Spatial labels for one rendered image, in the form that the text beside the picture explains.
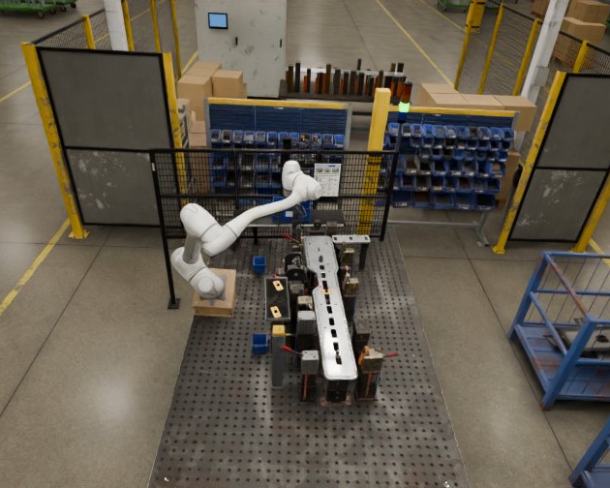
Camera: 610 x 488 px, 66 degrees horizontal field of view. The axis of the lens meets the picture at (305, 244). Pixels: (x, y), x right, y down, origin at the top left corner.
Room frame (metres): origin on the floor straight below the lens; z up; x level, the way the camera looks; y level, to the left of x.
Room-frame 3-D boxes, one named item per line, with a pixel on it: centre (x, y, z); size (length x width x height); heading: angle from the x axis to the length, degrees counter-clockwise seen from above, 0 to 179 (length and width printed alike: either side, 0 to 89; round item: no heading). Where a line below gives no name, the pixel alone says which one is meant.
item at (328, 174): (3.40, -0.14, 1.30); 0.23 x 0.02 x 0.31; 97
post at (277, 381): (1.85, 0.12, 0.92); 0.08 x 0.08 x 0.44; 7
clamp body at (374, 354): (1.81, -0.41, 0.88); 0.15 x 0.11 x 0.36; 97
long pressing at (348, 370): (2.36, -0.17, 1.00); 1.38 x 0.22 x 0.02; 7
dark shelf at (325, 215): (3.25, 0.14, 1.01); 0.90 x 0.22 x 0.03; 97
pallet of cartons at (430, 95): (5.79, -1.96, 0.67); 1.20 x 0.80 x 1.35; 94
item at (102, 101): (4.29, 1.88, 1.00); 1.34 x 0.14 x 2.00; 92
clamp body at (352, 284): (2.46, -0.33, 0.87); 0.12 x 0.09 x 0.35; 97
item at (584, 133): (4.47, -2.66, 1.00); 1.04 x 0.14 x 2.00; 92
